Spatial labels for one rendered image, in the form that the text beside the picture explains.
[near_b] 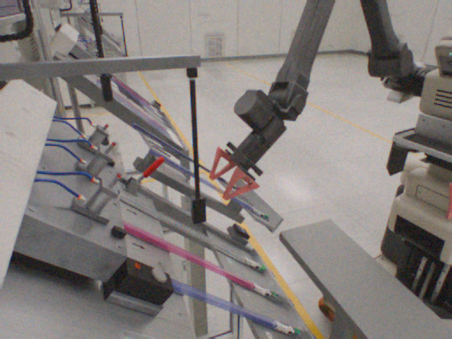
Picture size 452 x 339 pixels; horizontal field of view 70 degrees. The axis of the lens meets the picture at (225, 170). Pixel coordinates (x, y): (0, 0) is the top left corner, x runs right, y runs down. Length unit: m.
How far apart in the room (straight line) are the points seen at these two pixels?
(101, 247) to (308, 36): 0.60
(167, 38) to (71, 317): 8.01
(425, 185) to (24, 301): 1.12
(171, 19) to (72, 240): 7.97
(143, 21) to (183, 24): 0.91
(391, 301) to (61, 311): 0.96
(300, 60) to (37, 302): 0.64
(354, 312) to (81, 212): 0.86
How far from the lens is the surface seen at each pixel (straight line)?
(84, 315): 0.43
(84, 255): 0.43
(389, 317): 1.13
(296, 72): 0.75
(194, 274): 1.30
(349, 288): 1.16
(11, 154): 0.44
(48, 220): 0.41
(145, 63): 0.41
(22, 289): 0.41
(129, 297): 0.46
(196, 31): 8.44
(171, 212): 0.85
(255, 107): 0.66
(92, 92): 1.50
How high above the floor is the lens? 1.41
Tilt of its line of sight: 28 degrees down
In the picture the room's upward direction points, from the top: straight up
